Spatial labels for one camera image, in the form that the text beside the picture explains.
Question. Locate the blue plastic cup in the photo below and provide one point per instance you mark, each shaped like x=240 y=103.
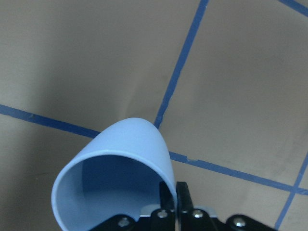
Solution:
x=118 y=172

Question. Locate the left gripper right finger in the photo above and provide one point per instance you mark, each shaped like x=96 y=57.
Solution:
x=190 y=217

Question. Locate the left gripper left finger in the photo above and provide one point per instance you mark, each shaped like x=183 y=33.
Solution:
x=158 y=217

